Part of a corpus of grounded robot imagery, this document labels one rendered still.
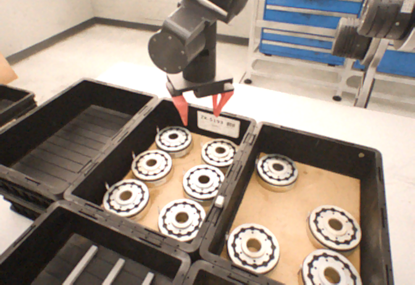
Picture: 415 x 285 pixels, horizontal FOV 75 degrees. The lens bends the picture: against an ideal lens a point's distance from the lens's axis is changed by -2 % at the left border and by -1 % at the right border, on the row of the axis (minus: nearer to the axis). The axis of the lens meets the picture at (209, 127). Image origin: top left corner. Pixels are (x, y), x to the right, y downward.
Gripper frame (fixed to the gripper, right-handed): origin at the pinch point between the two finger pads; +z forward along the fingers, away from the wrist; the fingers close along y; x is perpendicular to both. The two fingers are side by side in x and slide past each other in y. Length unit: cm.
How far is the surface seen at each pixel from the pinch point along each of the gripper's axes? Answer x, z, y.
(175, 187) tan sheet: 3.4, 23.3, -5.9
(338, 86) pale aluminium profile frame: 108, 96, 167
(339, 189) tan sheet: -12.5, 23.4, 31.7
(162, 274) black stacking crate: -15.9, 23.1, -14.3
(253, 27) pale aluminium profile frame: 164, 55, 108
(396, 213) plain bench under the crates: -19, 36, 51
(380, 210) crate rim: -24.2, 13.1, 27.1
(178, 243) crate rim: -16.2, 13.0, -10.3
